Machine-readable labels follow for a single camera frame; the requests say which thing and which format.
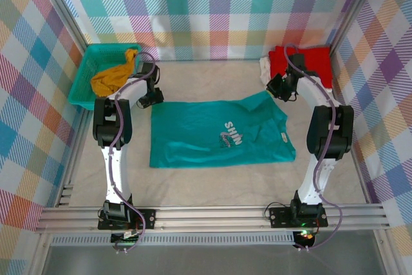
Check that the teal printed t-shirt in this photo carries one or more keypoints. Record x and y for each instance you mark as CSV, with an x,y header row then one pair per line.
x,y
193,133

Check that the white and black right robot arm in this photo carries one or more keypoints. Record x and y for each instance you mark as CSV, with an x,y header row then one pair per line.
x,y
313,94

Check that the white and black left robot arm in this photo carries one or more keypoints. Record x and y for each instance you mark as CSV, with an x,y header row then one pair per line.
x,y
116,172

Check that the white folded t-shirt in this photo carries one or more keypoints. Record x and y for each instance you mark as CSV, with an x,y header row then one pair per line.
x,y
264,72

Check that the red folded t-shirt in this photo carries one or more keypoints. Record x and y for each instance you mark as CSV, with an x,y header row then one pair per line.
x,y
322,62

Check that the mustard yellow t-shirt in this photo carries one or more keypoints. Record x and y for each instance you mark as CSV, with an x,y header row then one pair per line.
x,y
109,80

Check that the teal plastic basket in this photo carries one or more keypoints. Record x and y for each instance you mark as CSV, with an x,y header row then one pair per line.
x,y
93,59

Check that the black right controller board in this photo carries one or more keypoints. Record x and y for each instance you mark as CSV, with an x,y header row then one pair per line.
x,y
305,238

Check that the green left controller board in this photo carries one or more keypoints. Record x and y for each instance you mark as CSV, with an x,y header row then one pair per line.
x,y
127,239

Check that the aluminium right frame post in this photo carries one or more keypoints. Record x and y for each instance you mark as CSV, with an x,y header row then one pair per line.
x,y
354,7

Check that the aluminium frame post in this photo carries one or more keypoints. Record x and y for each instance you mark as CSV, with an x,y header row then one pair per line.
x,y
64,7
354,7

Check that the aluminium left frame post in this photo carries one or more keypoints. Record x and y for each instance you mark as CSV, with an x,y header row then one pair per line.
x,y
64,7

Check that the long aluminium base rail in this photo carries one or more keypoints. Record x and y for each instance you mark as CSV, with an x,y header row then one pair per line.
x,y
209,218

